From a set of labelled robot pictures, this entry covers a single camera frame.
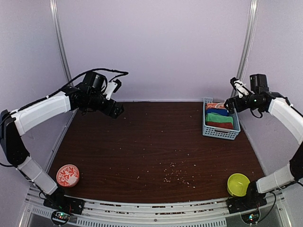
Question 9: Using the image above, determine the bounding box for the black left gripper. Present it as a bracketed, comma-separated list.
[87, 91, 124, 118]

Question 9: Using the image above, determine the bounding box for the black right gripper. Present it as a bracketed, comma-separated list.
[224, 90, 261, 114]

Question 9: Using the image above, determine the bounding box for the green microfibre towel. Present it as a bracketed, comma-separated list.
[205, 113, 233, 124]

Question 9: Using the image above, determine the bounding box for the dark red towel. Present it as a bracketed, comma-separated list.
[206, 122, 233, 130]

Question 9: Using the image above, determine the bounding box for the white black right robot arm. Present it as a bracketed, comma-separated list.
[231, 74, 303, 209]

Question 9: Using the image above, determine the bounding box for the blue folded towel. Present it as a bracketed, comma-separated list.
[206, 108, 230, 116]

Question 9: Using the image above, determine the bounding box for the orange white patterned cloth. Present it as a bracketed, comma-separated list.
[206, 102, 226, 110]

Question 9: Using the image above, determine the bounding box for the light blue perforated basket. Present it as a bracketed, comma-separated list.
[202, 97, 241, 140]

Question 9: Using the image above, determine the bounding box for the yellow-green bowl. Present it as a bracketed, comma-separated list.
[227, 173, 250, 197]

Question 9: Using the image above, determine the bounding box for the red white patterned plate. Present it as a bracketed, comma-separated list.
[56, 164, 80, 187]

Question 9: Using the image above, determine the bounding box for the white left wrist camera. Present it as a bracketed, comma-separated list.
[104, 79, 122, 100]

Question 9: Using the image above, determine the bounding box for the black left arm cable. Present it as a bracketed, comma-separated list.
[45, 68, 129, 100]

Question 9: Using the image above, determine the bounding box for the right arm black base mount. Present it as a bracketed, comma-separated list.
[226, 189, 267, 214]

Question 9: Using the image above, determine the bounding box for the right aluminium frame post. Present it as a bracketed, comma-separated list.
[231, 0, 258, 100]

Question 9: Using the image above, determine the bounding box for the aluminium frame post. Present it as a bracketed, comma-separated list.
[49, 0, 73, 89]
[231, 0, 258, 100]

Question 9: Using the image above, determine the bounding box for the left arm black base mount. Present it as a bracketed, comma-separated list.
[43, 187, 85, 215]

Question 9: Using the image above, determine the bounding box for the aluminium front rail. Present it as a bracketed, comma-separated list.
[23, 186, 285, 227]

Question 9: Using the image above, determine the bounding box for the left aluminium frame post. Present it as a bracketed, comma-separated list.
[49, 0, 73, 89]

